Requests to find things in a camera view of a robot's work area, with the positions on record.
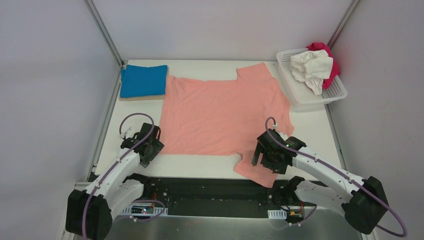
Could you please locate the crumpled white t shirt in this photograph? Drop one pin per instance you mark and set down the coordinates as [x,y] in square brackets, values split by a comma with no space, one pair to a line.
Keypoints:
[312,67]

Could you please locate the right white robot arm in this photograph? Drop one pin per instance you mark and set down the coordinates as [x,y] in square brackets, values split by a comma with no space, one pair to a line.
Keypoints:
[362,202]

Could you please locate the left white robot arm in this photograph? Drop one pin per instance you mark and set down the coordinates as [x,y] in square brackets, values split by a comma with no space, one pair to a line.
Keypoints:
[91,211]

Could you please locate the left electronics board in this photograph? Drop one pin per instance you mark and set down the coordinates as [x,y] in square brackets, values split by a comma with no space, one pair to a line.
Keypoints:
[138,209]

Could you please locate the electronics board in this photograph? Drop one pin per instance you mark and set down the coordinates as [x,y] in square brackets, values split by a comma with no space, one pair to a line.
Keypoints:
[294,216]
[138,209]

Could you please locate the right electronics board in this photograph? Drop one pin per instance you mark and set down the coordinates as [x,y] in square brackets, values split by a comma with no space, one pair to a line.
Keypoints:
[294,216]

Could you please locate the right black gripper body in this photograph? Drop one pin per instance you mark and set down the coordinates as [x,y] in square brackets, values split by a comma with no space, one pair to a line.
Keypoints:
[265,155]

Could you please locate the magenta red t shirt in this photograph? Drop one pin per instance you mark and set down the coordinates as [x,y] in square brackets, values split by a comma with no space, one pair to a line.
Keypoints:
[335,71]

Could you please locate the white plastic basket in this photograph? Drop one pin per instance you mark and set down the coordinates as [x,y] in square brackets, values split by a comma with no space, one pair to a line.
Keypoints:
[299,94]

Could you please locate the aluminium frame rail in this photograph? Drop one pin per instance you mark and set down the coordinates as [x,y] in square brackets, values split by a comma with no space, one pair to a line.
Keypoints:
[91,6]

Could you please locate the folded blue t shirt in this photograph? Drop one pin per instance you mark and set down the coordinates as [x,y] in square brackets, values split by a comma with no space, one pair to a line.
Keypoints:
[144,80]

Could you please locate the salmon pink t shirt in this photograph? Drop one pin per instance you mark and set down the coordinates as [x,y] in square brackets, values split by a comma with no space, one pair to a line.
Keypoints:
[224,117]

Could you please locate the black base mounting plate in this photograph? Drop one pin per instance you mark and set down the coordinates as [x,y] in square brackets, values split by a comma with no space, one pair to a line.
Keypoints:
[229,198]

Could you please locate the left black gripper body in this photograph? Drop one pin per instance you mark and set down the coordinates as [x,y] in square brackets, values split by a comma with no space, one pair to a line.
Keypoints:
[152,149]

